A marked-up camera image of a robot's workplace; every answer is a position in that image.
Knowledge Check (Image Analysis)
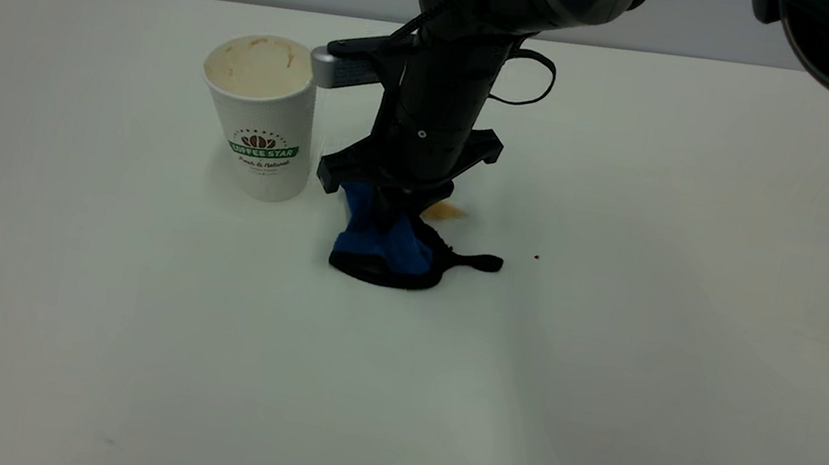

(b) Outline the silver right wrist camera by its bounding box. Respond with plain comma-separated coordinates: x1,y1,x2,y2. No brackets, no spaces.
307,24,410,100

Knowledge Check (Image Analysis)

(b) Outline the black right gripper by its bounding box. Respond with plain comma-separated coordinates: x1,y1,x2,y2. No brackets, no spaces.
312,79,511,235

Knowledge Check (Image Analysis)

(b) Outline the brown coffee spill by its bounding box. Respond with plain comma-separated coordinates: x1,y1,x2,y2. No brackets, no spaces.
423,197,471,225

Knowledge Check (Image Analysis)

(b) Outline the blue and black cloth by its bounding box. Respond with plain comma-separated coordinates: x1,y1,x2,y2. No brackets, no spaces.
325,178,513,304

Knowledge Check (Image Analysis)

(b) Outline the black camera cable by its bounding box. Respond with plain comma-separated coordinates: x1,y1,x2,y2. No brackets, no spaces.
486,43,561,112

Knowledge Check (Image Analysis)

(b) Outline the white paper coffee cup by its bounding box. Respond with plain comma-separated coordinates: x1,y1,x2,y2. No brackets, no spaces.
185,26,329,208

